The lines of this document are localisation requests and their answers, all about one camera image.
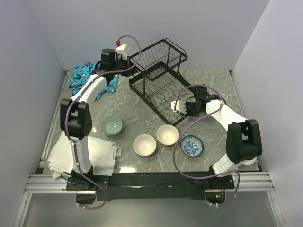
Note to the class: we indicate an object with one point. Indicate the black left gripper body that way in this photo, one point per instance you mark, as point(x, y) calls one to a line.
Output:
point(121, 64)

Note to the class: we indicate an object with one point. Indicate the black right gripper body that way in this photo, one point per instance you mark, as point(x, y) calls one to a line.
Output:
point(192, 109)

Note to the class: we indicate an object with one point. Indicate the cream bowl with brown outside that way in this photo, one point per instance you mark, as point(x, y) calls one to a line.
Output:
point(167, 135)

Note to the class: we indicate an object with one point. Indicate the blue white patterned bowl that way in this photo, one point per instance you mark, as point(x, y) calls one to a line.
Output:
point(192, 146)

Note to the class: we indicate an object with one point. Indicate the black wire dish rack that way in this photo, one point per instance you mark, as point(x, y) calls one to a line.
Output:
point(157, 80)

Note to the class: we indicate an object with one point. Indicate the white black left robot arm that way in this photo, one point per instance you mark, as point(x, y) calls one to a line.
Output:
point(75, 117)

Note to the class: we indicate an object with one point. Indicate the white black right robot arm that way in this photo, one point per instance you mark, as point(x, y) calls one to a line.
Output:
point(243, 141)

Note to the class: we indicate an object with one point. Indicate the cream bowl near front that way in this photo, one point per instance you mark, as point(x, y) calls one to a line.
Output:
point(144, 145)

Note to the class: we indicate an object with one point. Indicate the pale green bowl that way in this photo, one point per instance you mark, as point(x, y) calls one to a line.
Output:
point(112, 125)

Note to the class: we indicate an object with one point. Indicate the plain white bowl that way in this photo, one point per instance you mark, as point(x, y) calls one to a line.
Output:
point(250, 162)

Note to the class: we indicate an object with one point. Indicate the white folded towel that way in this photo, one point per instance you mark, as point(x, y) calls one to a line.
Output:
point(102, 154)

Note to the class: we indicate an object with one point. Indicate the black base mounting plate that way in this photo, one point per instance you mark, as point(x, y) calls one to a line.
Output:
point(147, 186)

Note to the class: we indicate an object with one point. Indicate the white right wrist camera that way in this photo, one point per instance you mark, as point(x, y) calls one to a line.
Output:
point(178, 106)

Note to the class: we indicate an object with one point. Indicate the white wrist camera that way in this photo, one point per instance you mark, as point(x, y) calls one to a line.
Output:
point(178, 106)
point(122, 50)

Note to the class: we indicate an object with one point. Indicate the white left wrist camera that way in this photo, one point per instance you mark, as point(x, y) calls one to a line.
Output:
point(122, 50)

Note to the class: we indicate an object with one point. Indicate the aluminium frame rail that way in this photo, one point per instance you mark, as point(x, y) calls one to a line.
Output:
point(247, 181)

